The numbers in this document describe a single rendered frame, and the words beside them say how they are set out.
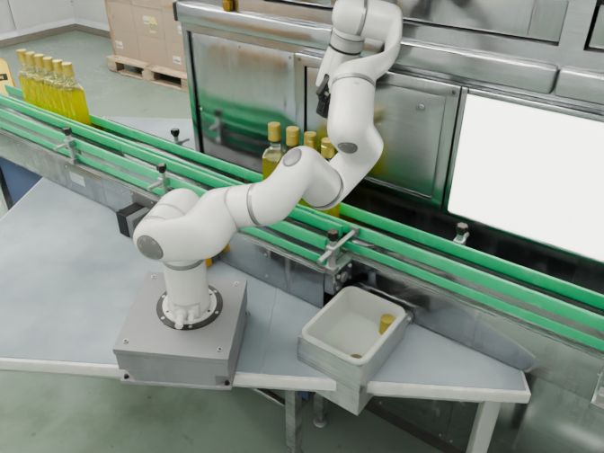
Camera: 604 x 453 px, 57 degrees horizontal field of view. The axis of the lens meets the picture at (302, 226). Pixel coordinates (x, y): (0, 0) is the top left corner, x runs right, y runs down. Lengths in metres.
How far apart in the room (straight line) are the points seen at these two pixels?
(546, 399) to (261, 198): 1.07
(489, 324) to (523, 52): 0.61
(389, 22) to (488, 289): 0.63
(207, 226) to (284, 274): 0.53
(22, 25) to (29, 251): 5.86
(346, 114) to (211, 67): 0.89
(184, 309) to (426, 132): 0.72
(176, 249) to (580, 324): 0.85
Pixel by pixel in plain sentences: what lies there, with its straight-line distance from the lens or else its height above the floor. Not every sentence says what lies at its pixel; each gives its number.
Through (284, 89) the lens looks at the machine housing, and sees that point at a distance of 1.66.
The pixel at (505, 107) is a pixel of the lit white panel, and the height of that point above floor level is 1.29.
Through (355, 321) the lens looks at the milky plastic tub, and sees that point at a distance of 1.43.
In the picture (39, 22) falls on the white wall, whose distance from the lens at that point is 7.70.
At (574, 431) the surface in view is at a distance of 1.81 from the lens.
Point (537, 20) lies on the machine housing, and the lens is 1.31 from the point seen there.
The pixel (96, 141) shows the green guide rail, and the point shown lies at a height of 0.93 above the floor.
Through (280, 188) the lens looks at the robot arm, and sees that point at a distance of 0.99.
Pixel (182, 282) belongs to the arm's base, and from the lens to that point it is 1.24.
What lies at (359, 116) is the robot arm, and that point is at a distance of 1.03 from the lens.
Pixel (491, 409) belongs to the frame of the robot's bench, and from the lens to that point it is 1.48.
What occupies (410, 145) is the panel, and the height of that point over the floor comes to 1.14.
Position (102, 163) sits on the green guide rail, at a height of 0.91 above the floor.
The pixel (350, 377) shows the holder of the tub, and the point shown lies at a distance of 1.28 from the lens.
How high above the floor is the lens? 1.74
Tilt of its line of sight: 33 degrees down
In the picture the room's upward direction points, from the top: straight up
